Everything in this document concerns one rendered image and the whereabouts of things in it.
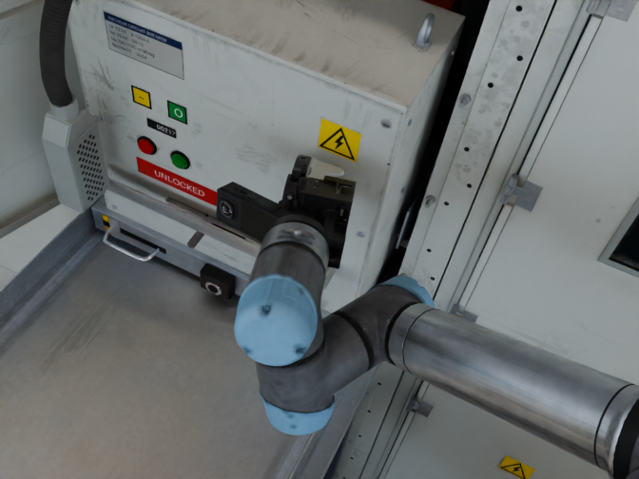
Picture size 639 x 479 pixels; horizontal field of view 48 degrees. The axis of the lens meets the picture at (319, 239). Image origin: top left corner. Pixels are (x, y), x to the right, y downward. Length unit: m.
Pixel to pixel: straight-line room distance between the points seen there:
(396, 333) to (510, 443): 0.76
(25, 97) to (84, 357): 0.44
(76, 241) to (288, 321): 0.78
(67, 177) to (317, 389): 0.55
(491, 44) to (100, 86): 0.56
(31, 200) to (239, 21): 0.64
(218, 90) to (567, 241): 0.53
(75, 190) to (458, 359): 0.66
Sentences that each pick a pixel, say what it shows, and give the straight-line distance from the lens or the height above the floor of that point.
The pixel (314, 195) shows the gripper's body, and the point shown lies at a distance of 0.82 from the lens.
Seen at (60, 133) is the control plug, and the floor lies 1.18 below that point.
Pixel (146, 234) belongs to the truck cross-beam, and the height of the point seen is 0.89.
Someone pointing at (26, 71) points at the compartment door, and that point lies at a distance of 1.28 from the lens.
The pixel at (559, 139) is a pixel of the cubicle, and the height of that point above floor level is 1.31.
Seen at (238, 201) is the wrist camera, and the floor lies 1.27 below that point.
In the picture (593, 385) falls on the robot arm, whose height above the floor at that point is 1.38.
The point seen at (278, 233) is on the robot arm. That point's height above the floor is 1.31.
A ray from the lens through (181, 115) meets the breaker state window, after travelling 1.04.
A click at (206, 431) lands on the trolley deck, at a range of 1.16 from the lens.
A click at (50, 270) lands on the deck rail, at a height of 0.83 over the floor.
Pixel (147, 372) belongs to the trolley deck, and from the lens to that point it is 1.21.
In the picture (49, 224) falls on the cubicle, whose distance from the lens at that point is 1.72.
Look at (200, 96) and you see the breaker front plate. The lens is 1.00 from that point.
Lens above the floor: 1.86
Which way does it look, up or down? 48 degrees down
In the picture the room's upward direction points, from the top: 11 degrees clockwise
